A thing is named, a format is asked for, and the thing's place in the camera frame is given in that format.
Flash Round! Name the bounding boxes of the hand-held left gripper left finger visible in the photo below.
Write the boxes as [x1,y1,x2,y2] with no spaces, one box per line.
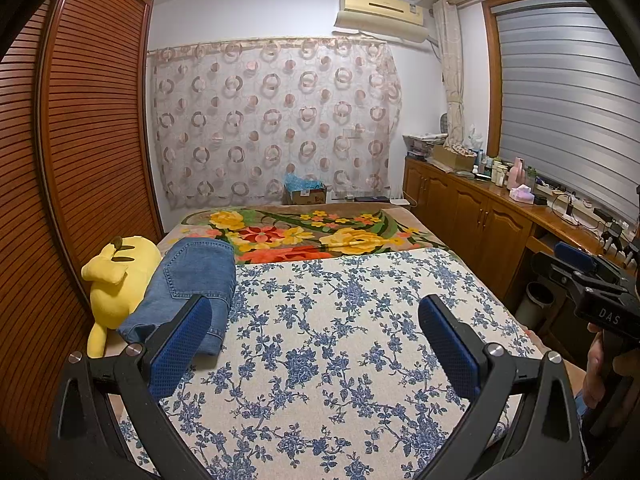
[49,294,215,480]

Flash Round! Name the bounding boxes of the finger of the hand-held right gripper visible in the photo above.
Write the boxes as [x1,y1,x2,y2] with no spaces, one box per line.
[554,241,625,280]
[530,251,601,293]

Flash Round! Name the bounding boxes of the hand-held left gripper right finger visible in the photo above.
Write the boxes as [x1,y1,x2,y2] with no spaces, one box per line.
[417,294,583,480]

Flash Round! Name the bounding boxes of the blue denim pants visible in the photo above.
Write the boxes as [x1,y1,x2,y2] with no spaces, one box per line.
[118,237,237,358]

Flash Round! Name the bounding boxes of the person's right hand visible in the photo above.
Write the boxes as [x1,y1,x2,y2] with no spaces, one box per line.
[581,325,620,411]

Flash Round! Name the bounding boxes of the grey waste bin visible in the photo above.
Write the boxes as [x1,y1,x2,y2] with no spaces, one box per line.
[525,281,556,331]

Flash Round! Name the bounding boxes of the white power strip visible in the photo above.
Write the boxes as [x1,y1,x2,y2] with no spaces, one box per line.
[535,182,596,222]

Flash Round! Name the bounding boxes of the yellow plush toy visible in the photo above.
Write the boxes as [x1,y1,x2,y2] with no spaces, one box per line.
[81,235,162,359]

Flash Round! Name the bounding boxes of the wooden sideboard cabinet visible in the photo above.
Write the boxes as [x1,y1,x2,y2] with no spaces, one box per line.
[402,156,640,361]

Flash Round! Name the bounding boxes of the bed with beige sheet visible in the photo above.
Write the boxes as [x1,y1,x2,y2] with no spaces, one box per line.
[87,204,576,480]

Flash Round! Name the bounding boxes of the blue floral bed sheet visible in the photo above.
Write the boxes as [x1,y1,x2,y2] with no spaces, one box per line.
[117,247,548,480]

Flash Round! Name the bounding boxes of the grey window blind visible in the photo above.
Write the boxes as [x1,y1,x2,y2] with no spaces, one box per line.
[495,0,640,221]

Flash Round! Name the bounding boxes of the open cardboard tray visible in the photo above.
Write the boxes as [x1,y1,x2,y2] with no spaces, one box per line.
[432,144,476,171]

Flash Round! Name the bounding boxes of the colourful floral blanket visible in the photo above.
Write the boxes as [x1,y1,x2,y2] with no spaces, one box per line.
[157,205,448,265]

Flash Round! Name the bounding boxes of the stack of papers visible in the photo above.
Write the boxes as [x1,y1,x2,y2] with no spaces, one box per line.
[402,132,448,158]

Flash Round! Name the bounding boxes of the cardboard box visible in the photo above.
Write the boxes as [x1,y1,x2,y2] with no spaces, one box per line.
[284,182,328,206]

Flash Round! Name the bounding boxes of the blue plastic bag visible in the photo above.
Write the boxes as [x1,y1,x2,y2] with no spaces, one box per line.
[285,172,323,191]

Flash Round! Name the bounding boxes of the tied beige window curtain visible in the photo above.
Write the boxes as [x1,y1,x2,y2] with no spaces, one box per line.
[432,0,468,147]

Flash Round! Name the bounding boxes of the wooden louvered wardrobe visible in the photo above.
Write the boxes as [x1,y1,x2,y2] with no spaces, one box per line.
[0,0,163,441]

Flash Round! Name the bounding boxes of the circle-patterned sheer curtain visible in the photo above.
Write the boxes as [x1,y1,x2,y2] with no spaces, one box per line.
[148,37,403,211]

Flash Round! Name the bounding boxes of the beige wall air conditioner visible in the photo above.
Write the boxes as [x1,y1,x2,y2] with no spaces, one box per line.
[334,0,427,43]

